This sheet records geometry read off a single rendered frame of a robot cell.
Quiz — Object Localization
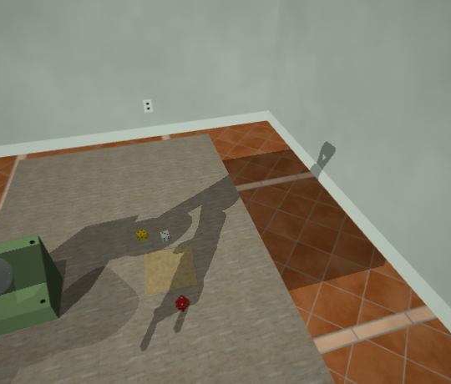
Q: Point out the red die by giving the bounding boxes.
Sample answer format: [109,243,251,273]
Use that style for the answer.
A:
[175,296,189,312]

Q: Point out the white die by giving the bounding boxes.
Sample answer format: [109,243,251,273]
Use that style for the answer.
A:
[160,230,170,243]

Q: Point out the yellow die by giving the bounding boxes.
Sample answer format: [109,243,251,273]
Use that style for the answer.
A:
[136,229,148,242]

